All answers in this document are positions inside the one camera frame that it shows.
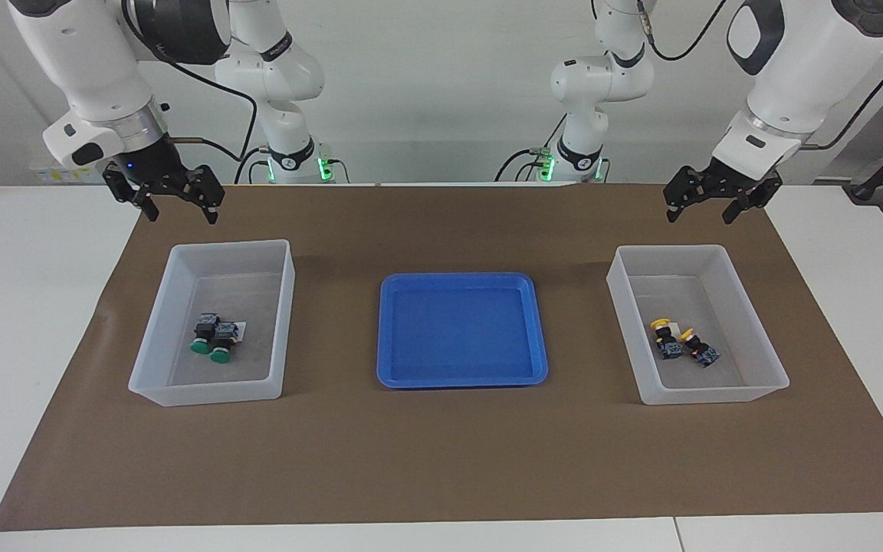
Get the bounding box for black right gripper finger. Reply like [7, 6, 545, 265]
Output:
[180, 164, 226, 225]
[103, 164, 161, 224]

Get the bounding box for white cartons with yellow labels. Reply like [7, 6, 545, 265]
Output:
[28, 157, 67, 185]

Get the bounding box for black base cable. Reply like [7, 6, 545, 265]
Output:
[233, 147, 275, 185]
[494, 113, 567, 182]

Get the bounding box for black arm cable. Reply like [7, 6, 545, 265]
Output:
[637, 0, 883, 150]
[121, 0, 258, 163]

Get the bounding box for yellow push button switch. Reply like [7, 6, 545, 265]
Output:
[650, 317, 684, 360]
[679, 328, 721, 369]

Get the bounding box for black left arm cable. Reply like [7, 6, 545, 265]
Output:
[637, 0, 883, 150]

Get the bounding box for blue plastic tray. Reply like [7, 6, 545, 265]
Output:
[376, 271, 550, 389]

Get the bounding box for green push button switch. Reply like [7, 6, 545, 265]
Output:
[189, 313, 220, 356]
[209, 322, 240, 364]

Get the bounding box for brown table mat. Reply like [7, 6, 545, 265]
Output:
[0, 184, 883, 532]

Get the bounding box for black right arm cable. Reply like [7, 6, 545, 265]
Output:
[121, 0, 258, 163]

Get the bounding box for translucent white plastic box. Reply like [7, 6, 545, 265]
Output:
[128, 239, 296, 407]
[606, 245, 790, 406]

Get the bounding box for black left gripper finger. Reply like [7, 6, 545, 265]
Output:
[664, 166, 712, 224]
[721, 172, 784, 225]

